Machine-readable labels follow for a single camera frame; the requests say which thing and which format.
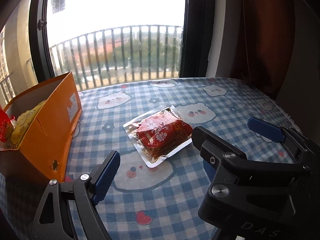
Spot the yellow chip bag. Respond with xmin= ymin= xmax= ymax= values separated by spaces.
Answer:
xmin=10 ymin=100 xmax=46 ymax=149

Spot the clear red vacuum food pack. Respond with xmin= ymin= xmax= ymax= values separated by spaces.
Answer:
xmin=123 ymin=105 xmax=193 ymax=168

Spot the orange cardboard box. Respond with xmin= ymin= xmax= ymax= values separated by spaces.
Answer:
xmin=1 ymin=72 xmax=82 ymax=185

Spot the red peanut snack bag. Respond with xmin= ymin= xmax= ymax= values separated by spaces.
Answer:
xmin=0 ymin=108 xmax=14 ymax=143

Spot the balcony metal railing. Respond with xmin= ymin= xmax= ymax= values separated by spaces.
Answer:
xmin=49 ymin=24 xmax=183 ymax=91

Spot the red curtain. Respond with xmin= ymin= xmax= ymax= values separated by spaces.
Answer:
xmin=242 ymin=0 xmax=296 ymax=99

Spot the black window frame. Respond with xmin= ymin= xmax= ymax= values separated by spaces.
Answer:
xmin=29 ymin=0 xmax=215 ymax=82

